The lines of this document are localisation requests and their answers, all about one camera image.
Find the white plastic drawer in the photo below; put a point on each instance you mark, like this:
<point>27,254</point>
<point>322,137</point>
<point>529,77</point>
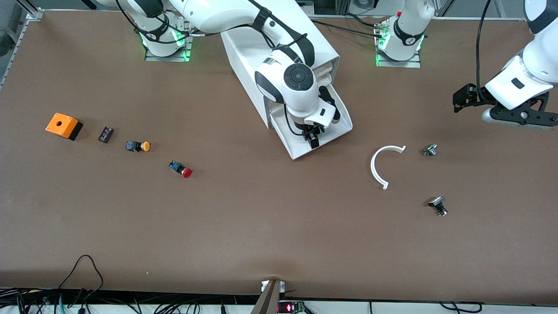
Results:
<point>326,69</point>
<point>327,78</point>
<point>338,131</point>

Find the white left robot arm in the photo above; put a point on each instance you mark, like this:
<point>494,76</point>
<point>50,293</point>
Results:
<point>536,65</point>

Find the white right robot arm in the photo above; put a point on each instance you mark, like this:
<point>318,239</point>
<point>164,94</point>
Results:
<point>218,15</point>

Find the white drawer cabinet shell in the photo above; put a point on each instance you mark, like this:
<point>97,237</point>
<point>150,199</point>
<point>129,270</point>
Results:
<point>242,65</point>

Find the red push button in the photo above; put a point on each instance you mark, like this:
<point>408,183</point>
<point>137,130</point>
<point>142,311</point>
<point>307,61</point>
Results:
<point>181,169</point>

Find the yellow push button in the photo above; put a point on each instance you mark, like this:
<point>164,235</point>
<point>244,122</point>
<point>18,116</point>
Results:
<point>138,146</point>

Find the circuit board red display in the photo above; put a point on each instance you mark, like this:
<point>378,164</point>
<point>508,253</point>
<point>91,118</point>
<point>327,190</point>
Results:
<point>291,307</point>

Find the small black contact block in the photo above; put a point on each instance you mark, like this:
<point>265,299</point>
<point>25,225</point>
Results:
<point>106,134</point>

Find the white curved plastic bracket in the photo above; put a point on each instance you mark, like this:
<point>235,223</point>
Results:
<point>373,165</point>

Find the small silver switch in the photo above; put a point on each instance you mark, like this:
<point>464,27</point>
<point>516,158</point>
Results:
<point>430,150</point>

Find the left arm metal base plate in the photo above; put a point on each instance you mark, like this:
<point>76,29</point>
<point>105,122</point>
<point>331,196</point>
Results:
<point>399,64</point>

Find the black selector switch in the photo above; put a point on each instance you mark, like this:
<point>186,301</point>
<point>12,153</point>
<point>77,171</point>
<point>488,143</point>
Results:
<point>437,204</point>

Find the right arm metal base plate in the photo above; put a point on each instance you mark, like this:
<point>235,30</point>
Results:
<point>168,58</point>

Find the grey camera mount beam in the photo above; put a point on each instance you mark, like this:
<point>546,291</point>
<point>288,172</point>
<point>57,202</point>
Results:
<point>270,301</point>

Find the orange button enclosure box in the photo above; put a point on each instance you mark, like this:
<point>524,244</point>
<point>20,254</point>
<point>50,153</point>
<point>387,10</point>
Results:
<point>61,124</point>

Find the aluminium frame bracket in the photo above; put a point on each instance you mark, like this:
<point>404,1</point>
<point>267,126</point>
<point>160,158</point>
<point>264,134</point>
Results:
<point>35,15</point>

